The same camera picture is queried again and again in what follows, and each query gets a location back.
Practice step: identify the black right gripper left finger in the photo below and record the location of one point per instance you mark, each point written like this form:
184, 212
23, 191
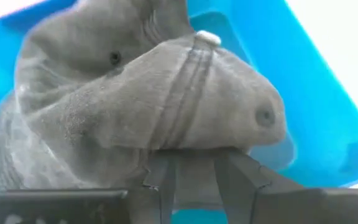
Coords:
163, 174

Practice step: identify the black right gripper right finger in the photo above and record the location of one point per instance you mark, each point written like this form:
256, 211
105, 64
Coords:
241, 174

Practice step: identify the dark grey fabric cap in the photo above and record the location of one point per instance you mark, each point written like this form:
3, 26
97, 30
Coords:
104, 109

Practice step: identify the blue plastic bin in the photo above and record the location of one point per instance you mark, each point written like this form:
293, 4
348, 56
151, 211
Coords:
306, 93

